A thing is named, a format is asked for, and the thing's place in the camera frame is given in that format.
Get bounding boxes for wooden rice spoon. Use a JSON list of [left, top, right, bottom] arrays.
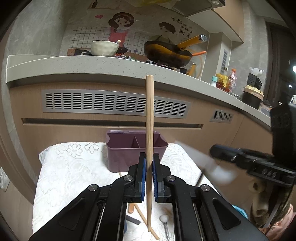
[[128, 203, 134, 214]]

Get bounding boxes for thick wooden chopstick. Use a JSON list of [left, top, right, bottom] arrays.
[[145, 75, 154, 232]]

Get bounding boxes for grey kitchen countertop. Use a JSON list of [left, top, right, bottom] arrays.
[[4, 55, 271, 129]]

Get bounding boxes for white ball-head metal utensil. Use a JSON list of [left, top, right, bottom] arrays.
[[159, 214, 170, 241]]

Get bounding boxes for white lace tablecloth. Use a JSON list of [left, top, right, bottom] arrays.
[[32, 142, 201, 240]]

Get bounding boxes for small grey vent grille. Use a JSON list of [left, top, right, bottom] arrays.
[[210, 109, 233, 123]]

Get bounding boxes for black pot with lid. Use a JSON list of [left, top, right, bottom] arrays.
[[242, 85, 264, 109]]

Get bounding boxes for purple plastic utensil caddy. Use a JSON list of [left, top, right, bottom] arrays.
[[105, 129, 169, 173]]

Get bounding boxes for black utensil holder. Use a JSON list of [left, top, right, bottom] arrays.
[[247, 67, 263, 90]]

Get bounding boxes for red-capped clear bottle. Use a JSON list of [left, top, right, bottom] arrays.
[[227, 68, 237, 93]]

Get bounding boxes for oil bottle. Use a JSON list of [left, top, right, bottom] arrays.
[[216, 74, 228, 91]]

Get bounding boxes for grey cabinet vent grille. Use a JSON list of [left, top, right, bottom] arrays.
[[42, 89, 191, 119]]

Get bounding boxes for white ceramic bowl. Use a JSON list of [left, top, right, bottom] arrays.
[[91, 40, 121, 57]]

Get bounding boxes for range hood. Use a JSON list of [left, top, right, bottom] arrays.
[[171, 0, 226, 17]]

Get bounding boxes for black handled utensil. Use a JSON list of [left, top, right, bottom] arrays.
[[125, 215, 140, 225]]

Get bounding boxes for cartoon wall sticker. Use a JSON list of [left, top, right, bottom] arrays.
[[67, 9, 209, 63]]

